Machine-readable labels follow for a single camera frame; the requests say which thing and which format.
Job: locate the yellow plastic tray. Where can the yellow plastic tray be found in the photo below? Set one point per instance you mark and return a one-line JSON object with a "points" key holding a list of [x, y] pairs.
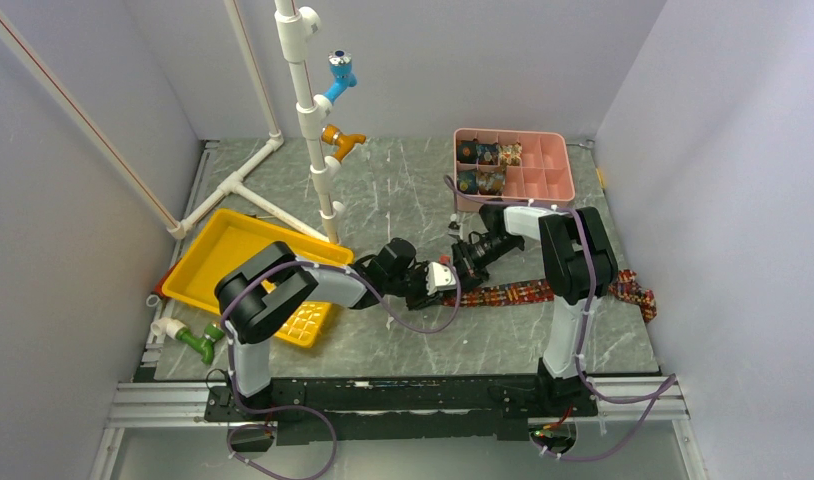
{"points": [[228, 239]]}

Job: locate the white pipe with red stripe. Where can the white pipe with red stripe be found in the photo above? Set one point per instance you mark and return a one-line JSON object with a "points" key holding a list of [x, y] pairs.
{"points": [[52, 85]]}

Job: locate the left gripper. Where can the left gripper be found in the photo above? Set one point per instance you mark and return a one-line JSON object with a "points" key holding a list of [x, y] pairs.
{"points": [[423, 300]]}

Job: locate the white PVC pipe stand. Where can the white PVC pipe stand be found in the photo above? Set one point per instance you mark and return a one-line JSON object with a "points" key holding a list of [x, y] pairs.
{"points": [[296, 26]]}

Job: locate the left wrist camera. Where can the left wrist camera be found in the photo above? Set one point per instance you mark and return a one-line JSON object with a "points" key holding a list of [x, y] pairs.
{"points": [[440, 278]]}

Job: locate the orange plastic faucet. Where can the orange plastic faucet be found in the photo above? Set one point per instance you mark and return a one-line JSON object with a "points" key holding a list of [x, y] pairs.
{"points": [[344, 143]]}

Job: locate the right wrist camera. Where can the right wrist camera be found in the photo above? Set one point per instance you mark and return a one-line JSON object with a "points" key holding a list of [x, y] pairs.
{"points": [[454, 228]]}

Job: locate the gold floral rolled tie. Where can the gold floral rolled tie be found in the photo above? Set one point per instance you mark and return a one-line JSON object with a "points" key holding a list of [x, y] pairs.
{"points": [[510, 155]]}

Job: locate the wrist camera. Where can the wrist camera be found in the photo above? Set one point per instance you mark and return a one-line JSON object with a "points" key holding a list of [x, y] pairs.
{"points": [[440, 278], [454, 228]]}

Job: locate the brown patterned rolled tie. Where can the brown patterned rolled tie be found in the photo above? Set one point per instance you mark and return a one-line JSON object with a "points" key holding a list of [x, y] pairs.
{"points": [[491, 182]]}

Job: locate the dark rolled tie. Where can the dark rolled tie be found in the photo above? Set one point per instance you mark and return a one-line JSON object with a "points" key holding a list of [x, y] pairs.
{"points": [[466, 152]]}

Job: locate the pink divided organizer box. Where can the pink divided organizer box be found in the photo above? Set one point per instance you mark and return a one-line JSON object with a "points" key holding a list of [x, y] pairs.
{"points": [[545, 174]]}

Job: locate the blue plastic faucet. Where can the blue plastic faucet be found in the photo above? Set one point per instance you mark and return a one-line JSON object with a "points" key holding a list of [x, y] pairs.
{"points": [[341, 68]]}

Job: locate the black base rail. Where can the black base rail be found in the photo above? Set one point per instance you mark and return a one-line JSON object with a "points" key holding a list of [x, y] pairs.
{"points": [[504, 407]]}

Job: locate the blue dotted rolled tie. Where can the blue dotted rolled tie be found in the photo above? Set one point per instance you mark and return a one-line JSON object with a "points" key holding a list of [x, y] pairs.
{"points": [[467, 183]]}

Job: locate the green plastic faucet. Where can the green plastic faucet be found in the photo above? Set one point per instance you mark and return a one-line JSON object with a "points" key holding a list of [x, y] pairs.
{"points": [[204, 344]]}

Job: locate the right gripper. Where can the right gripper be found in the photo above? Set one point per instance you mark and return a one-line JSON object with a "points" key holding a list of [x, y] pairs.
{"points": [[469, 272]]}

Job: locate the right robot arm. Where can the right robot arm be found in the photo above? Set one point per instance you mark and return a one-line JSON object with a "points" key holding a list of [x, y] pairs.
{"points": [[579, 265]]}

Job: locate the multicolour patterned necktie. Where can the multicolour patterned necktie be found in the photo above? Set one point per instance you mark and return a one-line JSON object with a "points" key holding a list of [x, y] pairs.
{"points": [[625, 288]]}

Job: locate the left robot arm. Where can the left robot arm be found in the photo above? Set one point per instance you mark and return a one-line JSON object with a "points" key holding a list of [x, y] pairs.
{"points": [[258, 298]]}

